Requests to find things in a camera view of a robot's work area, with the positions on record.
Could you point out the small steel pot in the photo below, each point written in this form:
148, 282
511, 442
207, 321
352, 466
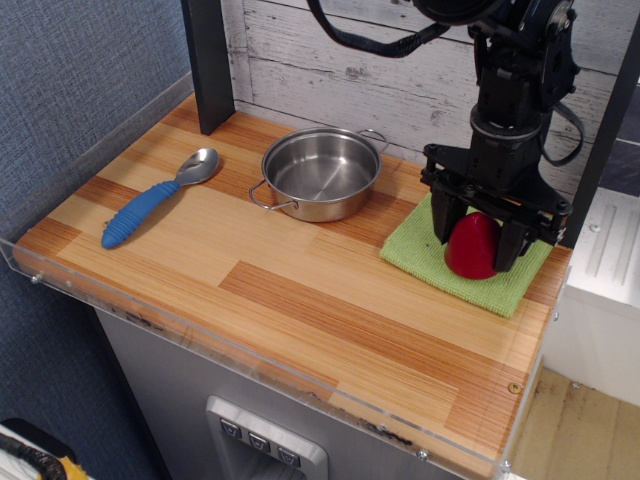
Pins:
320, 174

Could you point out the red dome-shaped object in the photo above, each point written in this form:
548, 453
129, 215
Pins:
472, 247

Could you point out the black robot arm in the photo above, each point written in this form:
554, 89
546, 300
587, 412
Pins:
524, 68

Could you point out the black vertical post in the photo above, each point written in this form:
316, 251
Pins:
607, 133
209, 60

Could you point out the white toy appliance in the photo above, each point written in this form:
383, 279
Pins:
594, 336

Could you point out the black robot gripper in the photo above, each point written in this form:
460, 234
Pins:
501, 178

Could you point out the yellow object at corner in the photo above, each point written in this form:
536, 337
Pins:
72, 470

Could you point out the grey toy fridge cabinet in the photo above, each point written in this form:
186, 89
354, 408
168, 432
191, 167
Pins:
213, 419

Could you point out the clear acrylic table guard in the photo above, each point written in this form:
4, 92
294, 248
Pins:
305, 307

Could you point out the left black vertical post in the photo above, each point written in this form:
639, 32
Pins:
209, 60

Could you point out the blue-handled metal spoon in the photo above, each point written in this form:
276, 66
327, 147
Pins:
198, 168

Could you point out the green folded cloth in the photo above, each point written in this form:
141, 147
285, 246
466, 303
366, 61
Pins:
414, 248

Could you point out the right black vertical post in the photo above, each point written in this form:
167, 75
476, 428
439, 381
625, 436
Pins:
607, 133

